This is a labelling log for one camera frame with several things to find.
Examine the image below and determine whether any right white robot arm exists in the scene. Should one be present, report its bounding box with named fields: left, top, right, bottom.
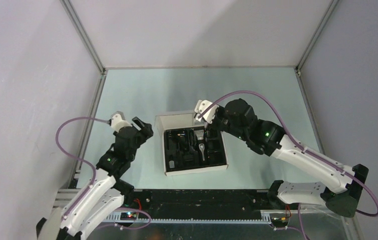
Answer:
left=194, top=98, right=368, bottom=218

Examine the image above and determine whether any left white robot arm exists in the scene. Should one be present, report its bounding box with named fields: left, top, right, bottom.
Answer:
left=36, top=111, right=154, bottom=240

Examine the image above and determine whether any silver black hair clipper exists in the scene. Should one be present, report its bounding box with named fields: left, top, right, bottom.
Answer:
left=194, top=130, right=206, bottom=162

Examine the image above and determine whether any black plastic tray insert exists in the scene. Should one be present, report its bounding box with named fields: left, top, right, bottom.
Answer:
left=163, top=126, right=228, bottom=176

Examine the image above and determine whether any left control board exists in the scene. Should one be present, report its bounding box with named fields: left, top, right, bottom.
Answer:
left=120, top=211, right=138, bottom=221

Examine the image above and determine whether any control board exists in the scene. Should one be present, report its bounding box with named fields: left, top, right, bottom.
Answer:
left=120, top=211, right=138, bottom=221
left=270, top=216, right=291, bottom=228

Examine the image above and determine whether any right control board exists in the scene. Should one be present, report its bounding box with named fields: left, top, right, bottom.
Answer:
left=270, top=216, right=291, bottom=228

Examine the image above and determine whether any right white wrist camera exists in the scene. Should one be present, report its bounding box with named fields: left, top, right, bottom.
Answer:
left=194, top=99, right=220, bottom=124

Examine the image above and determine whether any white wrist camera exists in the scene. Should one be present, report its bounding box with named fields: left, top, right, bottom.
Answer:
left=194, top=99, right=220, bottom=124
left=110, top=111, right=132, bottom=132

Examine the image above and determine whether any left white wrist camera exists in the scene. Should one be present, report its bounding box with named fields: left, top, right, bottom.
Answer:
left=110, top=111, right=132, bottom=132

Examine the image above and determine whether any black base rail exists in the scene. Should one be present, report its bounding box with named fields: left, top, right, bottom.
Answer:
left=122, top=188, right=300, bottom=221

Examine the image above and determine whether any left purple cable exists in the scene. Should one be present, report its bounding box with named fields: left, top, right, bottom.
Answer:
left=55, top=116, right=113, bottom=220

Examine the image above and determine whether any aluminium frame rail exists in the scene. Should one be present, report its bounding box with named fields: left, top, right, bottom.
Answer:
left=59, top=0, right=107, bottom=75

